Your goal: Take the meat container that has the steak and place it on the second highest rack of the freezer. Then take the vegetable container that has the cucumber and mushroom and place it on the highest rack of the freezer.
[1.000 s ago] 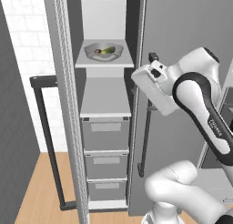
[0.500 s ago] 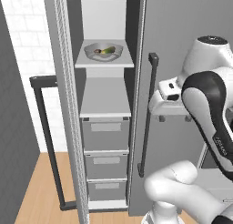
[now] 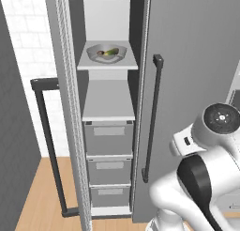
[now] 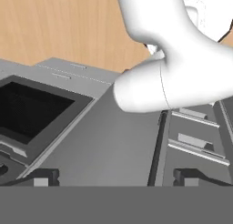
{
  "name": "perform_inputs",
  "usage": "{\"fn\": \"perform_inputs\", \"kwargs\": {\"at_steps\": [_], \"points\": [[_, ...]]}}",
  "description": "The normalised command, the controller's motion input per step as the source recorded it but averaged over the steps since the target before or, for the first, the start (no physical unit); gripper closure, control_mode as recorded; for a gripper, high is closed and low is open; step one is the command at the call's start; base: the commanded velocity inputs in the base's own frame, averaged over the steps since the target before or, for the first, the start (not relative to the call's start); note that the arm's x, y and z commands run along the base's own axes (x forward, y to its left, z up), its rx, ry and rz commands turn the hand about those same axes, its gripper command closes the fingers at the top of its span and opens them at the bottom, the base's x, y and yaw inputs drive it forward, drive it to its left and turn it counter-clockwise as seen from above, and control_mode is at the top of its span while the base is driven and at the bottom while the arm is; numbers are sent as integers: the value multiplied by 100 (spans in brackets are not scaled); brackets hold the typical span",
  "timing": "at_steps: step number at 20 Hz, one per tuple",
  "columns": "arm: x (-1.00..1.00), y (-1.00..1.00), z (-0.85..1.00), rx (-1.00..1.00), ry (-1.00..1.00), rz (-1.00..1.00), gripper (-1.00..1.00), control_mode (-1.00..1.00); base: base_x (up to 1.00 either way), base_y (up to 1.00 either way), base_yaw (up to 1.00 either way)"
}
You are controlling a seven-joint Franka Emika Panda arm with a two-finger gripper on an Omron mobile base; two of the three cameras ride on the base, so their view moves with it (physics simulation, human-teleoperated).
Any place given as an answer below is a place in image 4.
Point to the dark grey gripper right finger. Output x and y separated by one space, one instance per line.
185 175

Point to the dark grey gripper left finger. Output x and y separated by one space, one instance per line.
45 175

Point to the grey drawer front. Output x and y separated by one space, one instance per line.
194 170
194 133

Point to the grey flat fridge door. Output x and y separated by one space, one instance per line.
106 142

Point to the grey cupboard run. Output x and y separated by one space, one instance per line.
82 76

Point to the white rounded bulky shape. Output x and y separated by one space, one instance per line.
182 66

